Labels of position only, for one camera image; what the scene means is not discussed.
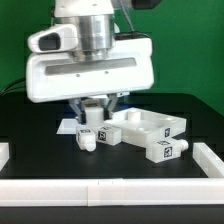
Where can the white left fence rail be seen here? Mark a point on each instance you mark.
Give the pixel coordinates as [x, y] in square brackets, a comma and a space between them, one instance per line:
[4, 154]

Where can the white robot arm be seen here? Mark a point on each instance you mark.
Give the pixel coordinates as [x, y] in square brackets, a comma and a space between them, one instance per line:
[84, 55]

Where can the white tag sheet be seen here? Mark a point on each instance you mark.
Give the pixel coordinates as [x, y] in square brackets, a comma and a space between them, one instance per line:
[68, 126]

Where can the white front fence rail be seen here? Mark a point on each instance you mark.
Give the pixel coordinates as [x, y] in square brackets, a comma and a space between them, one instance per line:
[113, 192]

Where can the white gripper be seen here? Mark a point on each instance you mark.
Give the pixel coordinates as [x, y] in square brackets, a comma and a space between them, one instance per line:
[53, 77]

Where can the white fence rail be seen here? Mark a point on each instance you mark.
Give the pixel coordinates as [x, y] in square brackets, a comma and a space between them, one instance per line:
[4, 154]
[208, 161]
[113, 192]

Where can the white right fence rail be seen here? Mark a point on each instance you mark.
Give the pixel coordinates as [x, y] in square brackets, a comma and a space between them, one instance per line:
[208, 161]

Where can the white square tabletop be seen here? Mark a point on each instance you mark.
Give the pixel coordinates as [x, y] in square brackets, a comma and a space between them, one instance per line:
[140, 127]

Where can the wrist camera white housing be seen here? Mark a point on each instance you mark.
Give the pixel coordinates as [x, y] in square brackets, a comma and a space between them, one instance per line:
[58, 38]

